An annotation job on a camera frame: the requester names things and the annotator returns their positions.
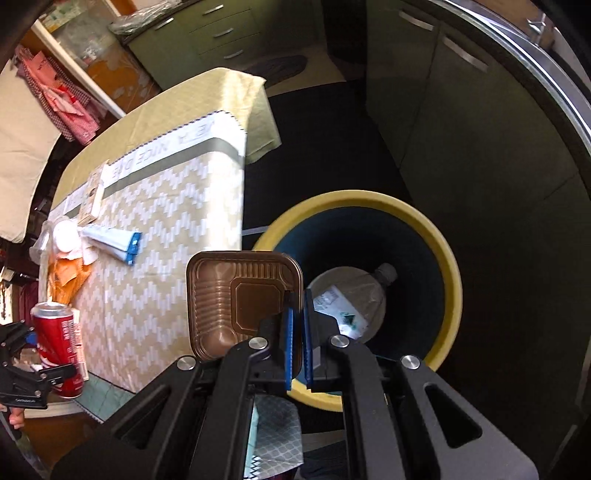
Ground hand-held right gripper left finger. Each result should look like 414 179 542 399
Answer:
51 302 296 480

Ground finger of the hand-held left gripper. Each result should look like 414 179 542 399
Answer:
0 362 77 411
0 322 38 365

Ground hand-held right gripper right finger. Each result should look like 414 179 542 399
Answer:
302 288 543 480

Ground red soda can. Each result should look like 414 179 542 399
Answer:
30 302 86 398

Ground brown plastic food tray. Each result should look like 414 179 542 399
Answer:
186 250 304 361

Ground orange wrapper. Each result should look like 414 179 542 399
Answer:
46 256 93 305

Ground yellow trash bin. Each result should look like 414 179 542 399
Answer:
252 189 462 413

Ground clear plastic bottle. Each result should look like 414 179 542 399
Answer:
307 263 399 344

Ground crumpled white tissue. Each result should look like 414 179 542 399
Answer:
60 247 99 267

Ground white plastic cup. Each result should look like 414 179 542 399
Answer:
51 219 85 254

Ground white and blue toothpaste tube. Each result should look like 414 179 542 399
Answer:
82 226 141 265

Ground small cardboard box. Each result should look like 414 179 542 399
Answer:
78 159 112 222

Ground white hanging sheet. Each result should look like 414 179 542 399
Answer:
0 60 63 243

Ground patterned tablecloth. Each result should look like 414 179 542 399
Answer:
48 67 282 421

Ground red checkered apron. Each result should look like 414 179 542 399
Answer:
14 46 105 144

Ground green base cabinets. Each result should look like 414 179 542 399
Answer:
365 0 591 296

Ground dark floor mat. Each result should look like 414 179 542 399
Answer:
261 54 308 86

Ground green drawer cabinet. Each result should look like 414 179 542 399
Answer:
127 0 333 90

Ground clear plastic bag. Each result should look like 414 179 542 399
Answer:
108 14 175 36

